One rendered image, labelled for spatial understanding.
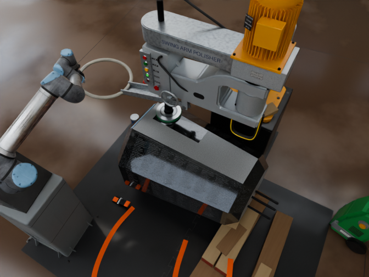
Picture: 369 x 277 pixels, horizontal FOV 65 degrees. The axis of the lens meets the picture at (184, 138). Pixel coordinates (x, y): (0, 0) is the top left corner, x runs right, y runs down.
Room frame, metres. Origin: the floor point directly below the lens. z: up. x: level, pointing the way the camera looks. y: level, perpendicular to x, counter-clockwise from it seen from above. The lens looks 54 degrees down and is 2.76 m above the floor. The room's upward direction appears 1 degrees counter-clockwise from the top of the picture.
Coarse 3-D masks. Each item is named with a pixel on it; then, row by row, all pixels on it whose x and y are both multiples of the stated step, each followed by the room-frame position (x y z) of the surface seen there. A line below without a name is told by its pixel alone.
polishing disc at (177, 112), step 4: (160, 104) 1.72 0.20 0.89; (164, 104) 1.71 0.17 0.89; (160, 108) 1.67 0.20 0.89; (176, 108) 1.67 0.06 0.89; (180, 108) 1.67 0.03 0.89; (156, 112) 1.63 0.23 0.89; (160, 112) 1.63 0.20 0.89; (176, 112) 1.62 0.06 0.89; (180, 112) 1.62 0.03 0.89; (160, 116) 1.58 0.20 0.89; (164, 116) 1.58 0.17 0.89; (168, 116) 1.58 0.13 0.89; (172, 116) 1.58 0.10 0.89; (176, 116) 1.58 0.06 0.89; (164, 120) 1.54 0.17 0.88; (168, 120) 1.54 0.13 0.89; (172, 120) 1.54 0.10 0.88
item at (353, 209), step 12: (348, 204) 1.05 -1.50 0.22; (360, 204) 0.96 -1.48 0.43; (336, 216) 0.99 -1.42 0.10; (348, 216) 0.91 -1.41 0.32; (360, 216) 0.85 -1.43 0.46; (336, 228) 0.88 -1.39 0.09; (348, 228) 0.84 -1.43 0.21; (360, 228) 0.80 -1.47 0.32; (348, 240) 0.76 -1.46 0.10; (360, 240) 0.74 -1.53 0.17; (360, 252) 0.66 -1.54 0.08
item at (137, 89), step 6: (132, 84) 1.88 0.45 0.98; (138, 84) 1.85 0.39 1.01; (144, 84) 1.82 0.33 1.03; (126, 90) 1.78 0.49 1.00; (132, 90) 1.82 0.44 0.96; (138, 90) 1.81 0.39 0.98; (144, 90) 1.79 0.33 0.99; (138, 96) 1.71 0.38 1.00; (144, 96) 1.68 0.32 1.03; (150, 96) 1.65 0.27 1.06; (156, 96) 1.63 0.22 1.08; (168, 102) 1.56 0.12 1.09; (174, 102) 1.54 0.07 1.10; (180, 102) 1.52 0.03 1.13
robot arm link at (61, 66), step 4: (60, 60) 1.83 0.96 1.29; (64, 60) 1.84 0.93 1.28; (68, 60) 1.86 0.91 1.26; (56, 64) 1.79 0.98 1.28; (60, 64) 1.80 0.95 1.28; (64, 64) 1.81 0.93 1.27; (68, 64) 1.84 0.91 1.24; (56, 68) 1.77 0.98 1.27; (60, 68) 1.77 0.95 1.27; (64, 68) 1.79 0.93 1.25; (68, 68) 1.80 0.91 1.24; (60, 72) 1.76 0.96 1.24; (64, 72) 1.77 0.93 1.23; (68, 72) 1.77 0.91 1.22
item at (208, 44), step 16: (144, 16) 1.69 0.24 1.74; (176, 16) 1.68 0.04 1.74; (144, 32) 1.59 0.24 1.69; (160, 32) 1.53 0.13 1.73; (176, 32) 1.51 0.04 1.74; (192, 32) 1.51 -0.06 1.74; (208, 32) 1.51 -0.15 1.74; (224, 32) 1.51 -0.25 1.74; (176, 48) 1.47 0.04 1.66; (192, 48) 1.41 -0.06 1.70; (208, 48) 1.37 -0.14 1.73; (224, 48) 1.36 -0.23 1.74; (208, 64) 1.36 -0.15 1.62; (224, 64) 1.31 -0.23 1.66; (240, 64) 1.25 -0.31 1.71; (288, 64) 1.21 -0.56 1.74; (256, 80) 1.20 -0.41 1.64; (272, 80) 1.16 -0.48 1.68
